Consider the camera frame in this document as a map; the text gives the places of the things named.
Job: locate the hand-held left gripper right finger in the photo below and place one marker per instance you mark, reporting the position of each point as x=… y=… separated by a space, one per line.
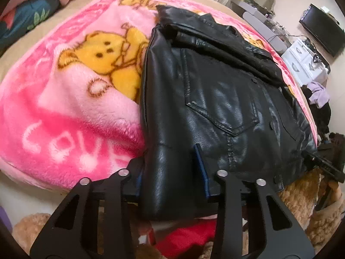
x=202 y=172

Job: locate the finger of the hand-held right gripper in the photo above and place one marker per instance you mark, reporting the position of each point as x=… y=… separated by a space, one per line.
x=327 y=168

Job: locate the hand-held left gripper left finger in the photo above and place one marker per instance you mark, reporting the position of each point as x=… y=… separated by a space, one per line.
x=129 y=183

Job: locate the black leather jacket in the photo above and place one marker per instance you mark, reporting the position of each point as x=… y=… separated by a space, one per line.
x=215 y=99

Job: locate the heap of dark clothes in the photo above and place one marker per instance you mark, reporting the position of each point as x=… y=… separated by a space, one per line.
x=323 y=118

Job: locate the dark cluttered belongings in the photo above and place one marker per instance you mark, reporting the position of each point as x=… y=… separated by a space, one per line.
x=337 y=140

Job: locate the red garment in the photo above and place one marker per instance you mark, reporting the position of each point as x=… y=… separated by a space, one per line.
x=186 y=237

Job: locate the purple cloth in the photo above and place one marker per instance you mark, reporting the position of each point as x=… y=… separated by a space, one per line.
x=319 y=91

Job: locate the pink cartoon printed blanket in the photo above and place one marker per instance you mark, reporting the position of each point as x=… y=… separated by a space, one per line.
x=67 y=113

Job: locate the white drawer cabinet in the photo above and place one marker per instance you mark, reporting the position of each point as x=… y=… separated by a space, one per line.
x=299 y=56

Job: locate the black flat television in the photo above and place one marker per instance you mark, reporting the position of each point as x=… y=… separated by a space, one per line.
x=323 y=29

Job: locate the clutter of small toiletries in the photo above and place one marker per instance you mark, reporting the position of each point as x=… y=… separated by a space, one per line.
x=272 y=27

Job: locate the grey vanity desk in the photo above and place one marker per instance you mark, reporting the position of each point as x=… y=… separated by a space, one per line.
x=249 y=16

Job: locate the dark floral pillow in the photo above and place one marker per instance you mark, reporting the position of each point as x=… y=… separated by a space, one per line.
x=24 y=19

